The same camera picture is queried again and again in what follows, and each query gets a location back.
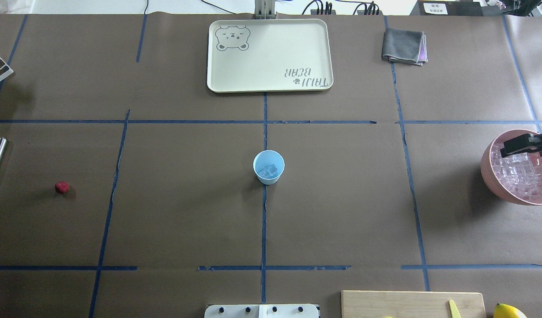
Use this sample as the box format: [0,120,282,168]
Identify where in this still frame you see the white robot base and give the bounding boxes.
[204,303,321,318]

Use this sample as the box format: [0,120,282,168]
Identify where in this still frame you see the ice cubes in bowl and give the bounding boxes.
[490,143,542,201]

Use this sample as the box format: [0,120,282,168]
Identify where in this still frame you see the light blue cup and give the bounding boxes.
[253,150,285,185]

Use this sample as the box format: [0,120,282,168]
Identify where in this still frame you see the ice cube in cup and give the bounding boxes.
[258,164,279,179]

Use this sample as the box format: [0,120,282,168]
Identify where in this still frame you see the pink bowl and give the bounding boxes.
[480,129,542,206]

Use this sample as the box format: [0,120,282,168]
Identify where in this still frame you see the yellow lemon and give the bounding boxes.
[493,303,527,318]

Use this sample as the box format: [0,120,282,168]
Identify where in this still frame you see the grey folded cloth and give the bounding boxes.
[381,27,429,66]

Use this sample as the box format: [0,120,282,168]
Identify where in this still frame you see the yellow plastic knife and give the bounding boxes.
[448,299,461,318]

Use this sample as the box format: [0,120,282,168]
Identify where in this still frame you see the wooden cutting board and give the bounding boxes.
[340,290,487,318]

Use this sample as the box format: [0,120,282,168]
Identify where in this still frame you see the cream bear tray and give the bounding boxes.
[207,19,334,93]

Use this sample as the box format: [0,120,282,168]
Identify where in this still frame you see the red strawberry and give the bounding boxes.
[54,181,71,194]

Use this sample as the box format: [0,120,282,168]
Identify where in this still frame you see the camera mount clamp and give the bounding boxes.
[254,0,277,19]

